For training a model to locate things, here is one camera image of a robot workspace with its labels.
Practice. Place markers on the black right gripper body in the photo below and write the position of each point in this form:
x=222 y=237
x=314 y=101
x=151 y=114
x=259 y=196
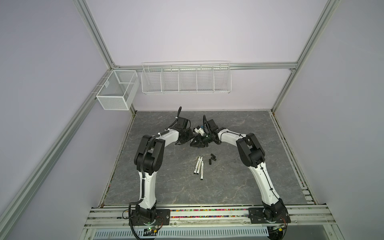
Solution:
x=203 y=140

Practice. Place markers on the black marker pen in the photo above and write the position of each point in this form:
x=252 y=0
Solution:
x=197 y=165
x=202 y=171

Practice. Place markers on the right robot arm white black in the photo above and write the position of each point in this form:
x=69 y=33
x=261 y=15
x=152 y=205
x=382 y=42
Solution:
x=252 y=156

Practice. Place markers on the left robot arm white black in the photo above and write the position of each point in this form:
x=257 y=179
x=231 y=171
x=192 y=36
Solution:
x=149 y=159

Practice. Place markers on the small white mesh basket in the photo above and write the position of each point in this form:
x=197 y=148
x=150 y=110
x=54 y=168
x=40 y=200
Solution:
x=118 y=91

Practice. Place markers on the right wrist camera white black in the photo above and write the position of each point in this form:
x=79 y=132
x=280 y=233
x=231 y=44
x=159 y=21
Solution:
x=199 y=131

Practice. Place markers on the long white wire basket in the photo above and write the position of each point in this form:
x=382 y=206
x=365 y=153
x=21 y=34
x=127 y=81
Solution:
x=194 y=77

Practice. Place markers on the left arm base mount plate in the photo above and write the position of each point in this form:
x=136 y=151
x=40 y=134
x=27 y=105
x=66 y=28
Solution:
x=146 y=217

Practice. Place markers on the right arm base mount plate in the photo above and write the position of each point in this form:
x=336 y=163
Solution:
x=269 y=215

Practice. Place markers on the white slotted cable duct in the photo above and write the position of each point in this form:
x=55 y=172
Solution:
x=182 y=233

